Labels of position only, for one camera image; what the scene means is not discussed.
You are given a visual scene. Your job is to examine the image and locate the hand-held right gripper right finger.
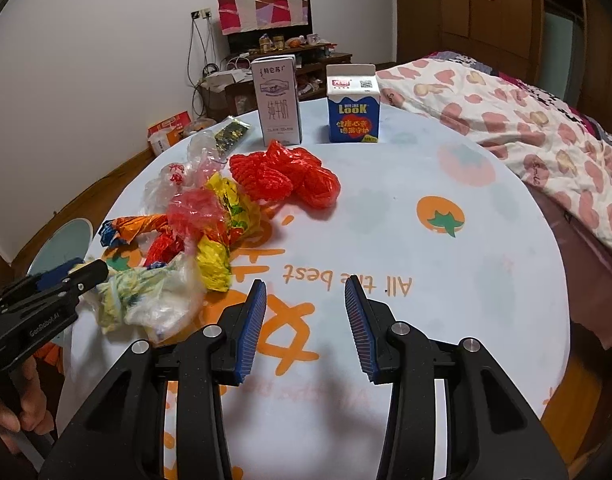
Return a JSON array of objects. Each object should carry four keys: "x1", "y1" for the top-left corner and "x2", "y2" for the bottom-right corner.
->
[{"x1": 344, "y1": 276, "x2": 571, "y2": 480}]

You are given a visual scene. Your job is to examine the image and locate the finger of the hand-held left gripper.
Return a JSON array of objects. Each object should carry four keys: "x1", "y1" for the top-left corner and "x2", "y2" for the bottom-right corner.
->
[
  {"x1": 1, "y1": 258, "x2": 87, "y2": 301},
  {"x1": 0, "y1": 259, "x2": 110, "y2": 322}
]

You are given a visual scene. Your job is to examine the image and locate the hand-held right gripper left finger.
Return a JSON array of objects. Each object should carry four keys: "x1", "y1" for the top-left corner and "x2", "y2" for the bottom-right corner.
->
[{"x1": 38, "y1": 279, "x2": 268, "y2": 480}]

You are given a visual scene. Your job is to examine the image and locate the light blue trash bin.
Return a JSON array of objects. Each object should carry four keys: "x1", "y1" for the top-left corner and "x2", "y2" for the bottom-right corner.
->
[{"x1": 26, "y1": 217, "x2": 94, "y2": 286}]

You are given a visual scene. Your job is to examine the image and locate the white green plastic bag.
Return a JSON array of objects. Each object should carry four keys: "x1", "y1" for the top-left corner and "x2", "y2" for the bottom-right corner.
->
[{"x1": 81, "y1": 255, "x2": 208, "y2": 346}]

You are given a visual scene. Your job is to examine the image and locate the orange blue wrapper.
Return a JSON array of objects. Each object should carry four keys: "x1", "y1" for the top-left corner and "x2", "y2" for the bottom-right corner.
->
[{"x1": 100, "y1": 213, "x2": 169, "y2": 249}]

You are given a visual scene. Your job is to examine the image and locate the plain yellow wrapper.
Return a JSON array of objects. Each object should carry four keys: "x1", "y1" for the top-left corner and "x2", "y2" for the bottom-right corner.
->
[{"x1": 196, "y1": 237, "x2": 233, "y2": 293}]

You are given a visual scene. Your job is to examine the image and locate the shiny red wrapper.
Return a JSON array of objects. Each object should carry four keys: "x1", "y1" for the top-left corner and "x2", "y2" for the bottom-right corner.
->
[{"x1": 143, "y1": 232, "x2": 187, "y2": 268}]

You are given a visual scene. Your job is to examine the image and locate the pink translucent plastic bag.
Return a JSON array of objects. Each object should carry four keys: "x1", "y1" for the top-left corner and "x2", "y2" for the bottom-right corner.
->
[{"x1": 166, "y1": 190, "x2": 228, "y2": 242}]

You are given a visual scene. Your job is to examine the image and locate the yellow green printed wrapper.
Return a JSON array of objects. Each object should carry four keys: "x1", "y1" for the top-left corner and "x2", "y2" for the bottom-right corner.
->
[{"x1": 206, "y1": 172, "x2": 263, "y2": 247}]

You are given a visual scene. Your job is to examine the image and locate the clear red-print plastic bag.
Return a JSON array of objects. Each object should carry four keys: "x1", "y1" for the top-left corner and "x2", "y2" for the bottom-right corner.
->
[{"x1": 143, "y1": 130, "x2": 228, "y2": 216}]

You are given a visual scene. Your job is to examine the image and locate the red plastic bag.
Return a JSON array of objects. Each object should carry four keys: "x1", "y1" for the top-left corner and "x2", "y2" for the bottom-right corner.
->
[{"x1": 228, "y1": 140, "x2": 342, "y2": 211}]

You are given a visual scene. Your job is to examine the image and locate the person's left hand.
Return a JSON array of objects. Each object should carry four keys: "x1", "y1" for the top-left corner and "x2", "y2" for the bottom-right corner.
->
[{"x1": 0, "y1": 355, "x2": 55, "y2": 450}]

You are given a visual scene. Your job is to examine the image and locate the fruit print tablecloth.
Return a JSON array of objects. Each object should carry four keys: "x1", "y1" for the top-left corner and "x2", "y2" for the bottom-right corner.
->
[{"x1": 56, "y1": 95, "x2": 572, "y2": 480}]

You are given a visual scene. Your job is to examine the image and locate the orange white bag on floor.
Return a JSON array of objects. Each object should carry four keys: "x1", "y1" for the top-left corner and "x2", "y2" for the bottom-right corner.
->
[{"x1": 147, "y1": 111, "x2": 192, "y2": 156}]

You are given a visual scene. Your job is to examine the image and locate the clear plastic food bowl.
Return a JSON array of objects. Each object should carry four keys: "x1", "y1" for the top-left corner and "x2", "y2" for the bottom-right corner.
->
[{"x1": 183, "y1": 116, "x2": 217, "y2": 138}]

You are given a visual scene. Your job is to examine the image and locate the dark seaweed snack packet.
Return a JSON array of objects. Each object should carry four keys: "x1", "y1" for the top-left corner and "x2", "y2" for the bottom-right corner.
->
[{"x1": 212, "y1": 116, "x2": 252, "y2": 153}]

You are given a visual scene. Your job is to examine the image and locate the blue gable-top carton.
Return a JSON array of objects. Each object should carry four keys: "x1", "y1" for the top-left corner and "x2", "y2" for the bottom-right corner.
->
[{"x1": 326, "y1": 62, "x2": 382, "y2": 144}]

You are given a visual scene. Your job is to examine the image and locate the tall white milk carton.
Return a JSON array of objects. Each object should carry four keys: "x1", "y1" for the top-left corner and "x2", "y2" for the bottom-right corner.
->
[{"x1": 251, "y1": 53, "x2": 303, "y2": 147}]

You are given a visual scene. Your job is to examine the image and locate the pink bed skirt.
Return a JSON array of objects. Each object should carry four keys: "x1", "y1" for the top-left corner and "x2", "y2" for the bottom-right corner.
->
[{"x1": 536, "y1": 192, "x2": 612, "y2": 361}]

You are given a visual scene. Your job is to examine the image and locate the dark wooden television cabinet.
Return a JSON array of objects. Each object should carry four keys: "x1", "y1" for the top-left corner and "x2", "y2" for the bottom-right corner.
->
[{"x1": 196, "y1": 42, "x2": 354, "y2": 117}]

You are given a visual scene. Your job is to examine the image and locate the cloth-covered television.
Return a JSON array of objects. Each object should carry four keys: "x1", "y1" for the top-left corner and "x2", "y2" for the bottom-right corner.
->
[{"x1": 216, "y1": 0, "x2": 311, "y2": 37}]

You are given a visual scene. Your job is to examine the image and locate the brown wooden wardrobe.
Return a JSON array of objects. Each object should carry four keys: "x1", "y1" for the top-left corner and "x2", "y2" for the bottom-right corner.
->
[{"x1": 436, "y1": 0, "x2": 543, "y2": 68}]

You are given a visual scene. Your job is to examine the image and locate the hanging cables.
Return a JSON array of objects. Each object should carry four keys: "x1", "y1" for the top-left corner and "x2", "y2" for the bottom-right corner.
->
[{"x1": 185, "y1": 17, "x2": 213, "y2": 117}]

